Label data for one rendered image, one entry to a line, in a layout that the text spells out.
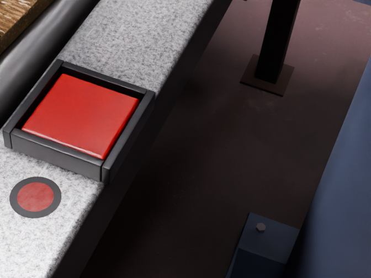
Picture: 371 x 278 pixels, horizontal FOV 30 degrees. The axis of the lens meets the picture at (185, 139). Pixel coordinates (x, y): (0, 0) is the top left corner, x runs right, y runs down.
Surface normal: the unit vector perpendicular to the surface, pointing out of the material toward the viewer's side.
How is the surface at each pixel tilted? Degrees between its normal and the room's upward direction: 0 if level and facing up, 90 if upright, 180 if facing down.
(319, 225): 90
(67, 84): 0
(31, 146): 90
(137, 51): 0
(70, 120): 0
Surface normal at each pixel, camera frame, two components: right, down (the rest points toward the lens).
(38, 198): 0.10, -0.65
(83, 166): -0.35, 0.69
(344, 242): -0.55, 0.60
